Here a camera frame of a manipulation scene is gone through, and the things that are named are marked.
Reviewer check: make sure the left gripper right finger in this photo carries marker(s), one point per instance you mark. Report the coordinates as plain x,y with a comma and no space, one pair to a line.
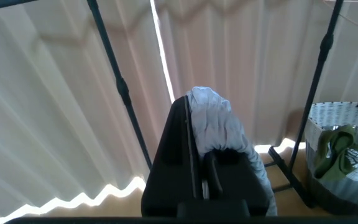
235,177

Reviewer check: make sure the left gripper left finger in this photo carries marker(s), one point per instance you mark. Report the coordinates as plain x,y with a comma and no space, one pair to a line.
169,171

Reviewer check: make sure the pale grey shorts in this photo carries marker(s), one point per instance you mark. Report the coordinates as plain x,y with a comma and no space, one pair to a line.
216,124

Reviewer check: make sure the green t-shirt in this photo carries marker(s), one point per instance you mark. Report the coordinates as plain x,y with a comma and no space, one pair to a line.
334,155

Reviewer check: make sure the black clothes rack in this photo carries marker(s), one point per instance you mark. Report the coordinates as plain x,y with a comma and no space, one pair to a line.
123,88

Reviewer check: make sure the white laundry basket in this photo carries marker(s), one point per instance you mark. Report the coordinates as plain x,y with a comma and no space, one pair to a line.
337,112

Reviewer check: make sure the beige curtain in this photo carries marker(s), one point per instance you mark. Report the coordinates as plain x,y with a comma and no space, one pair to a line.
57,109

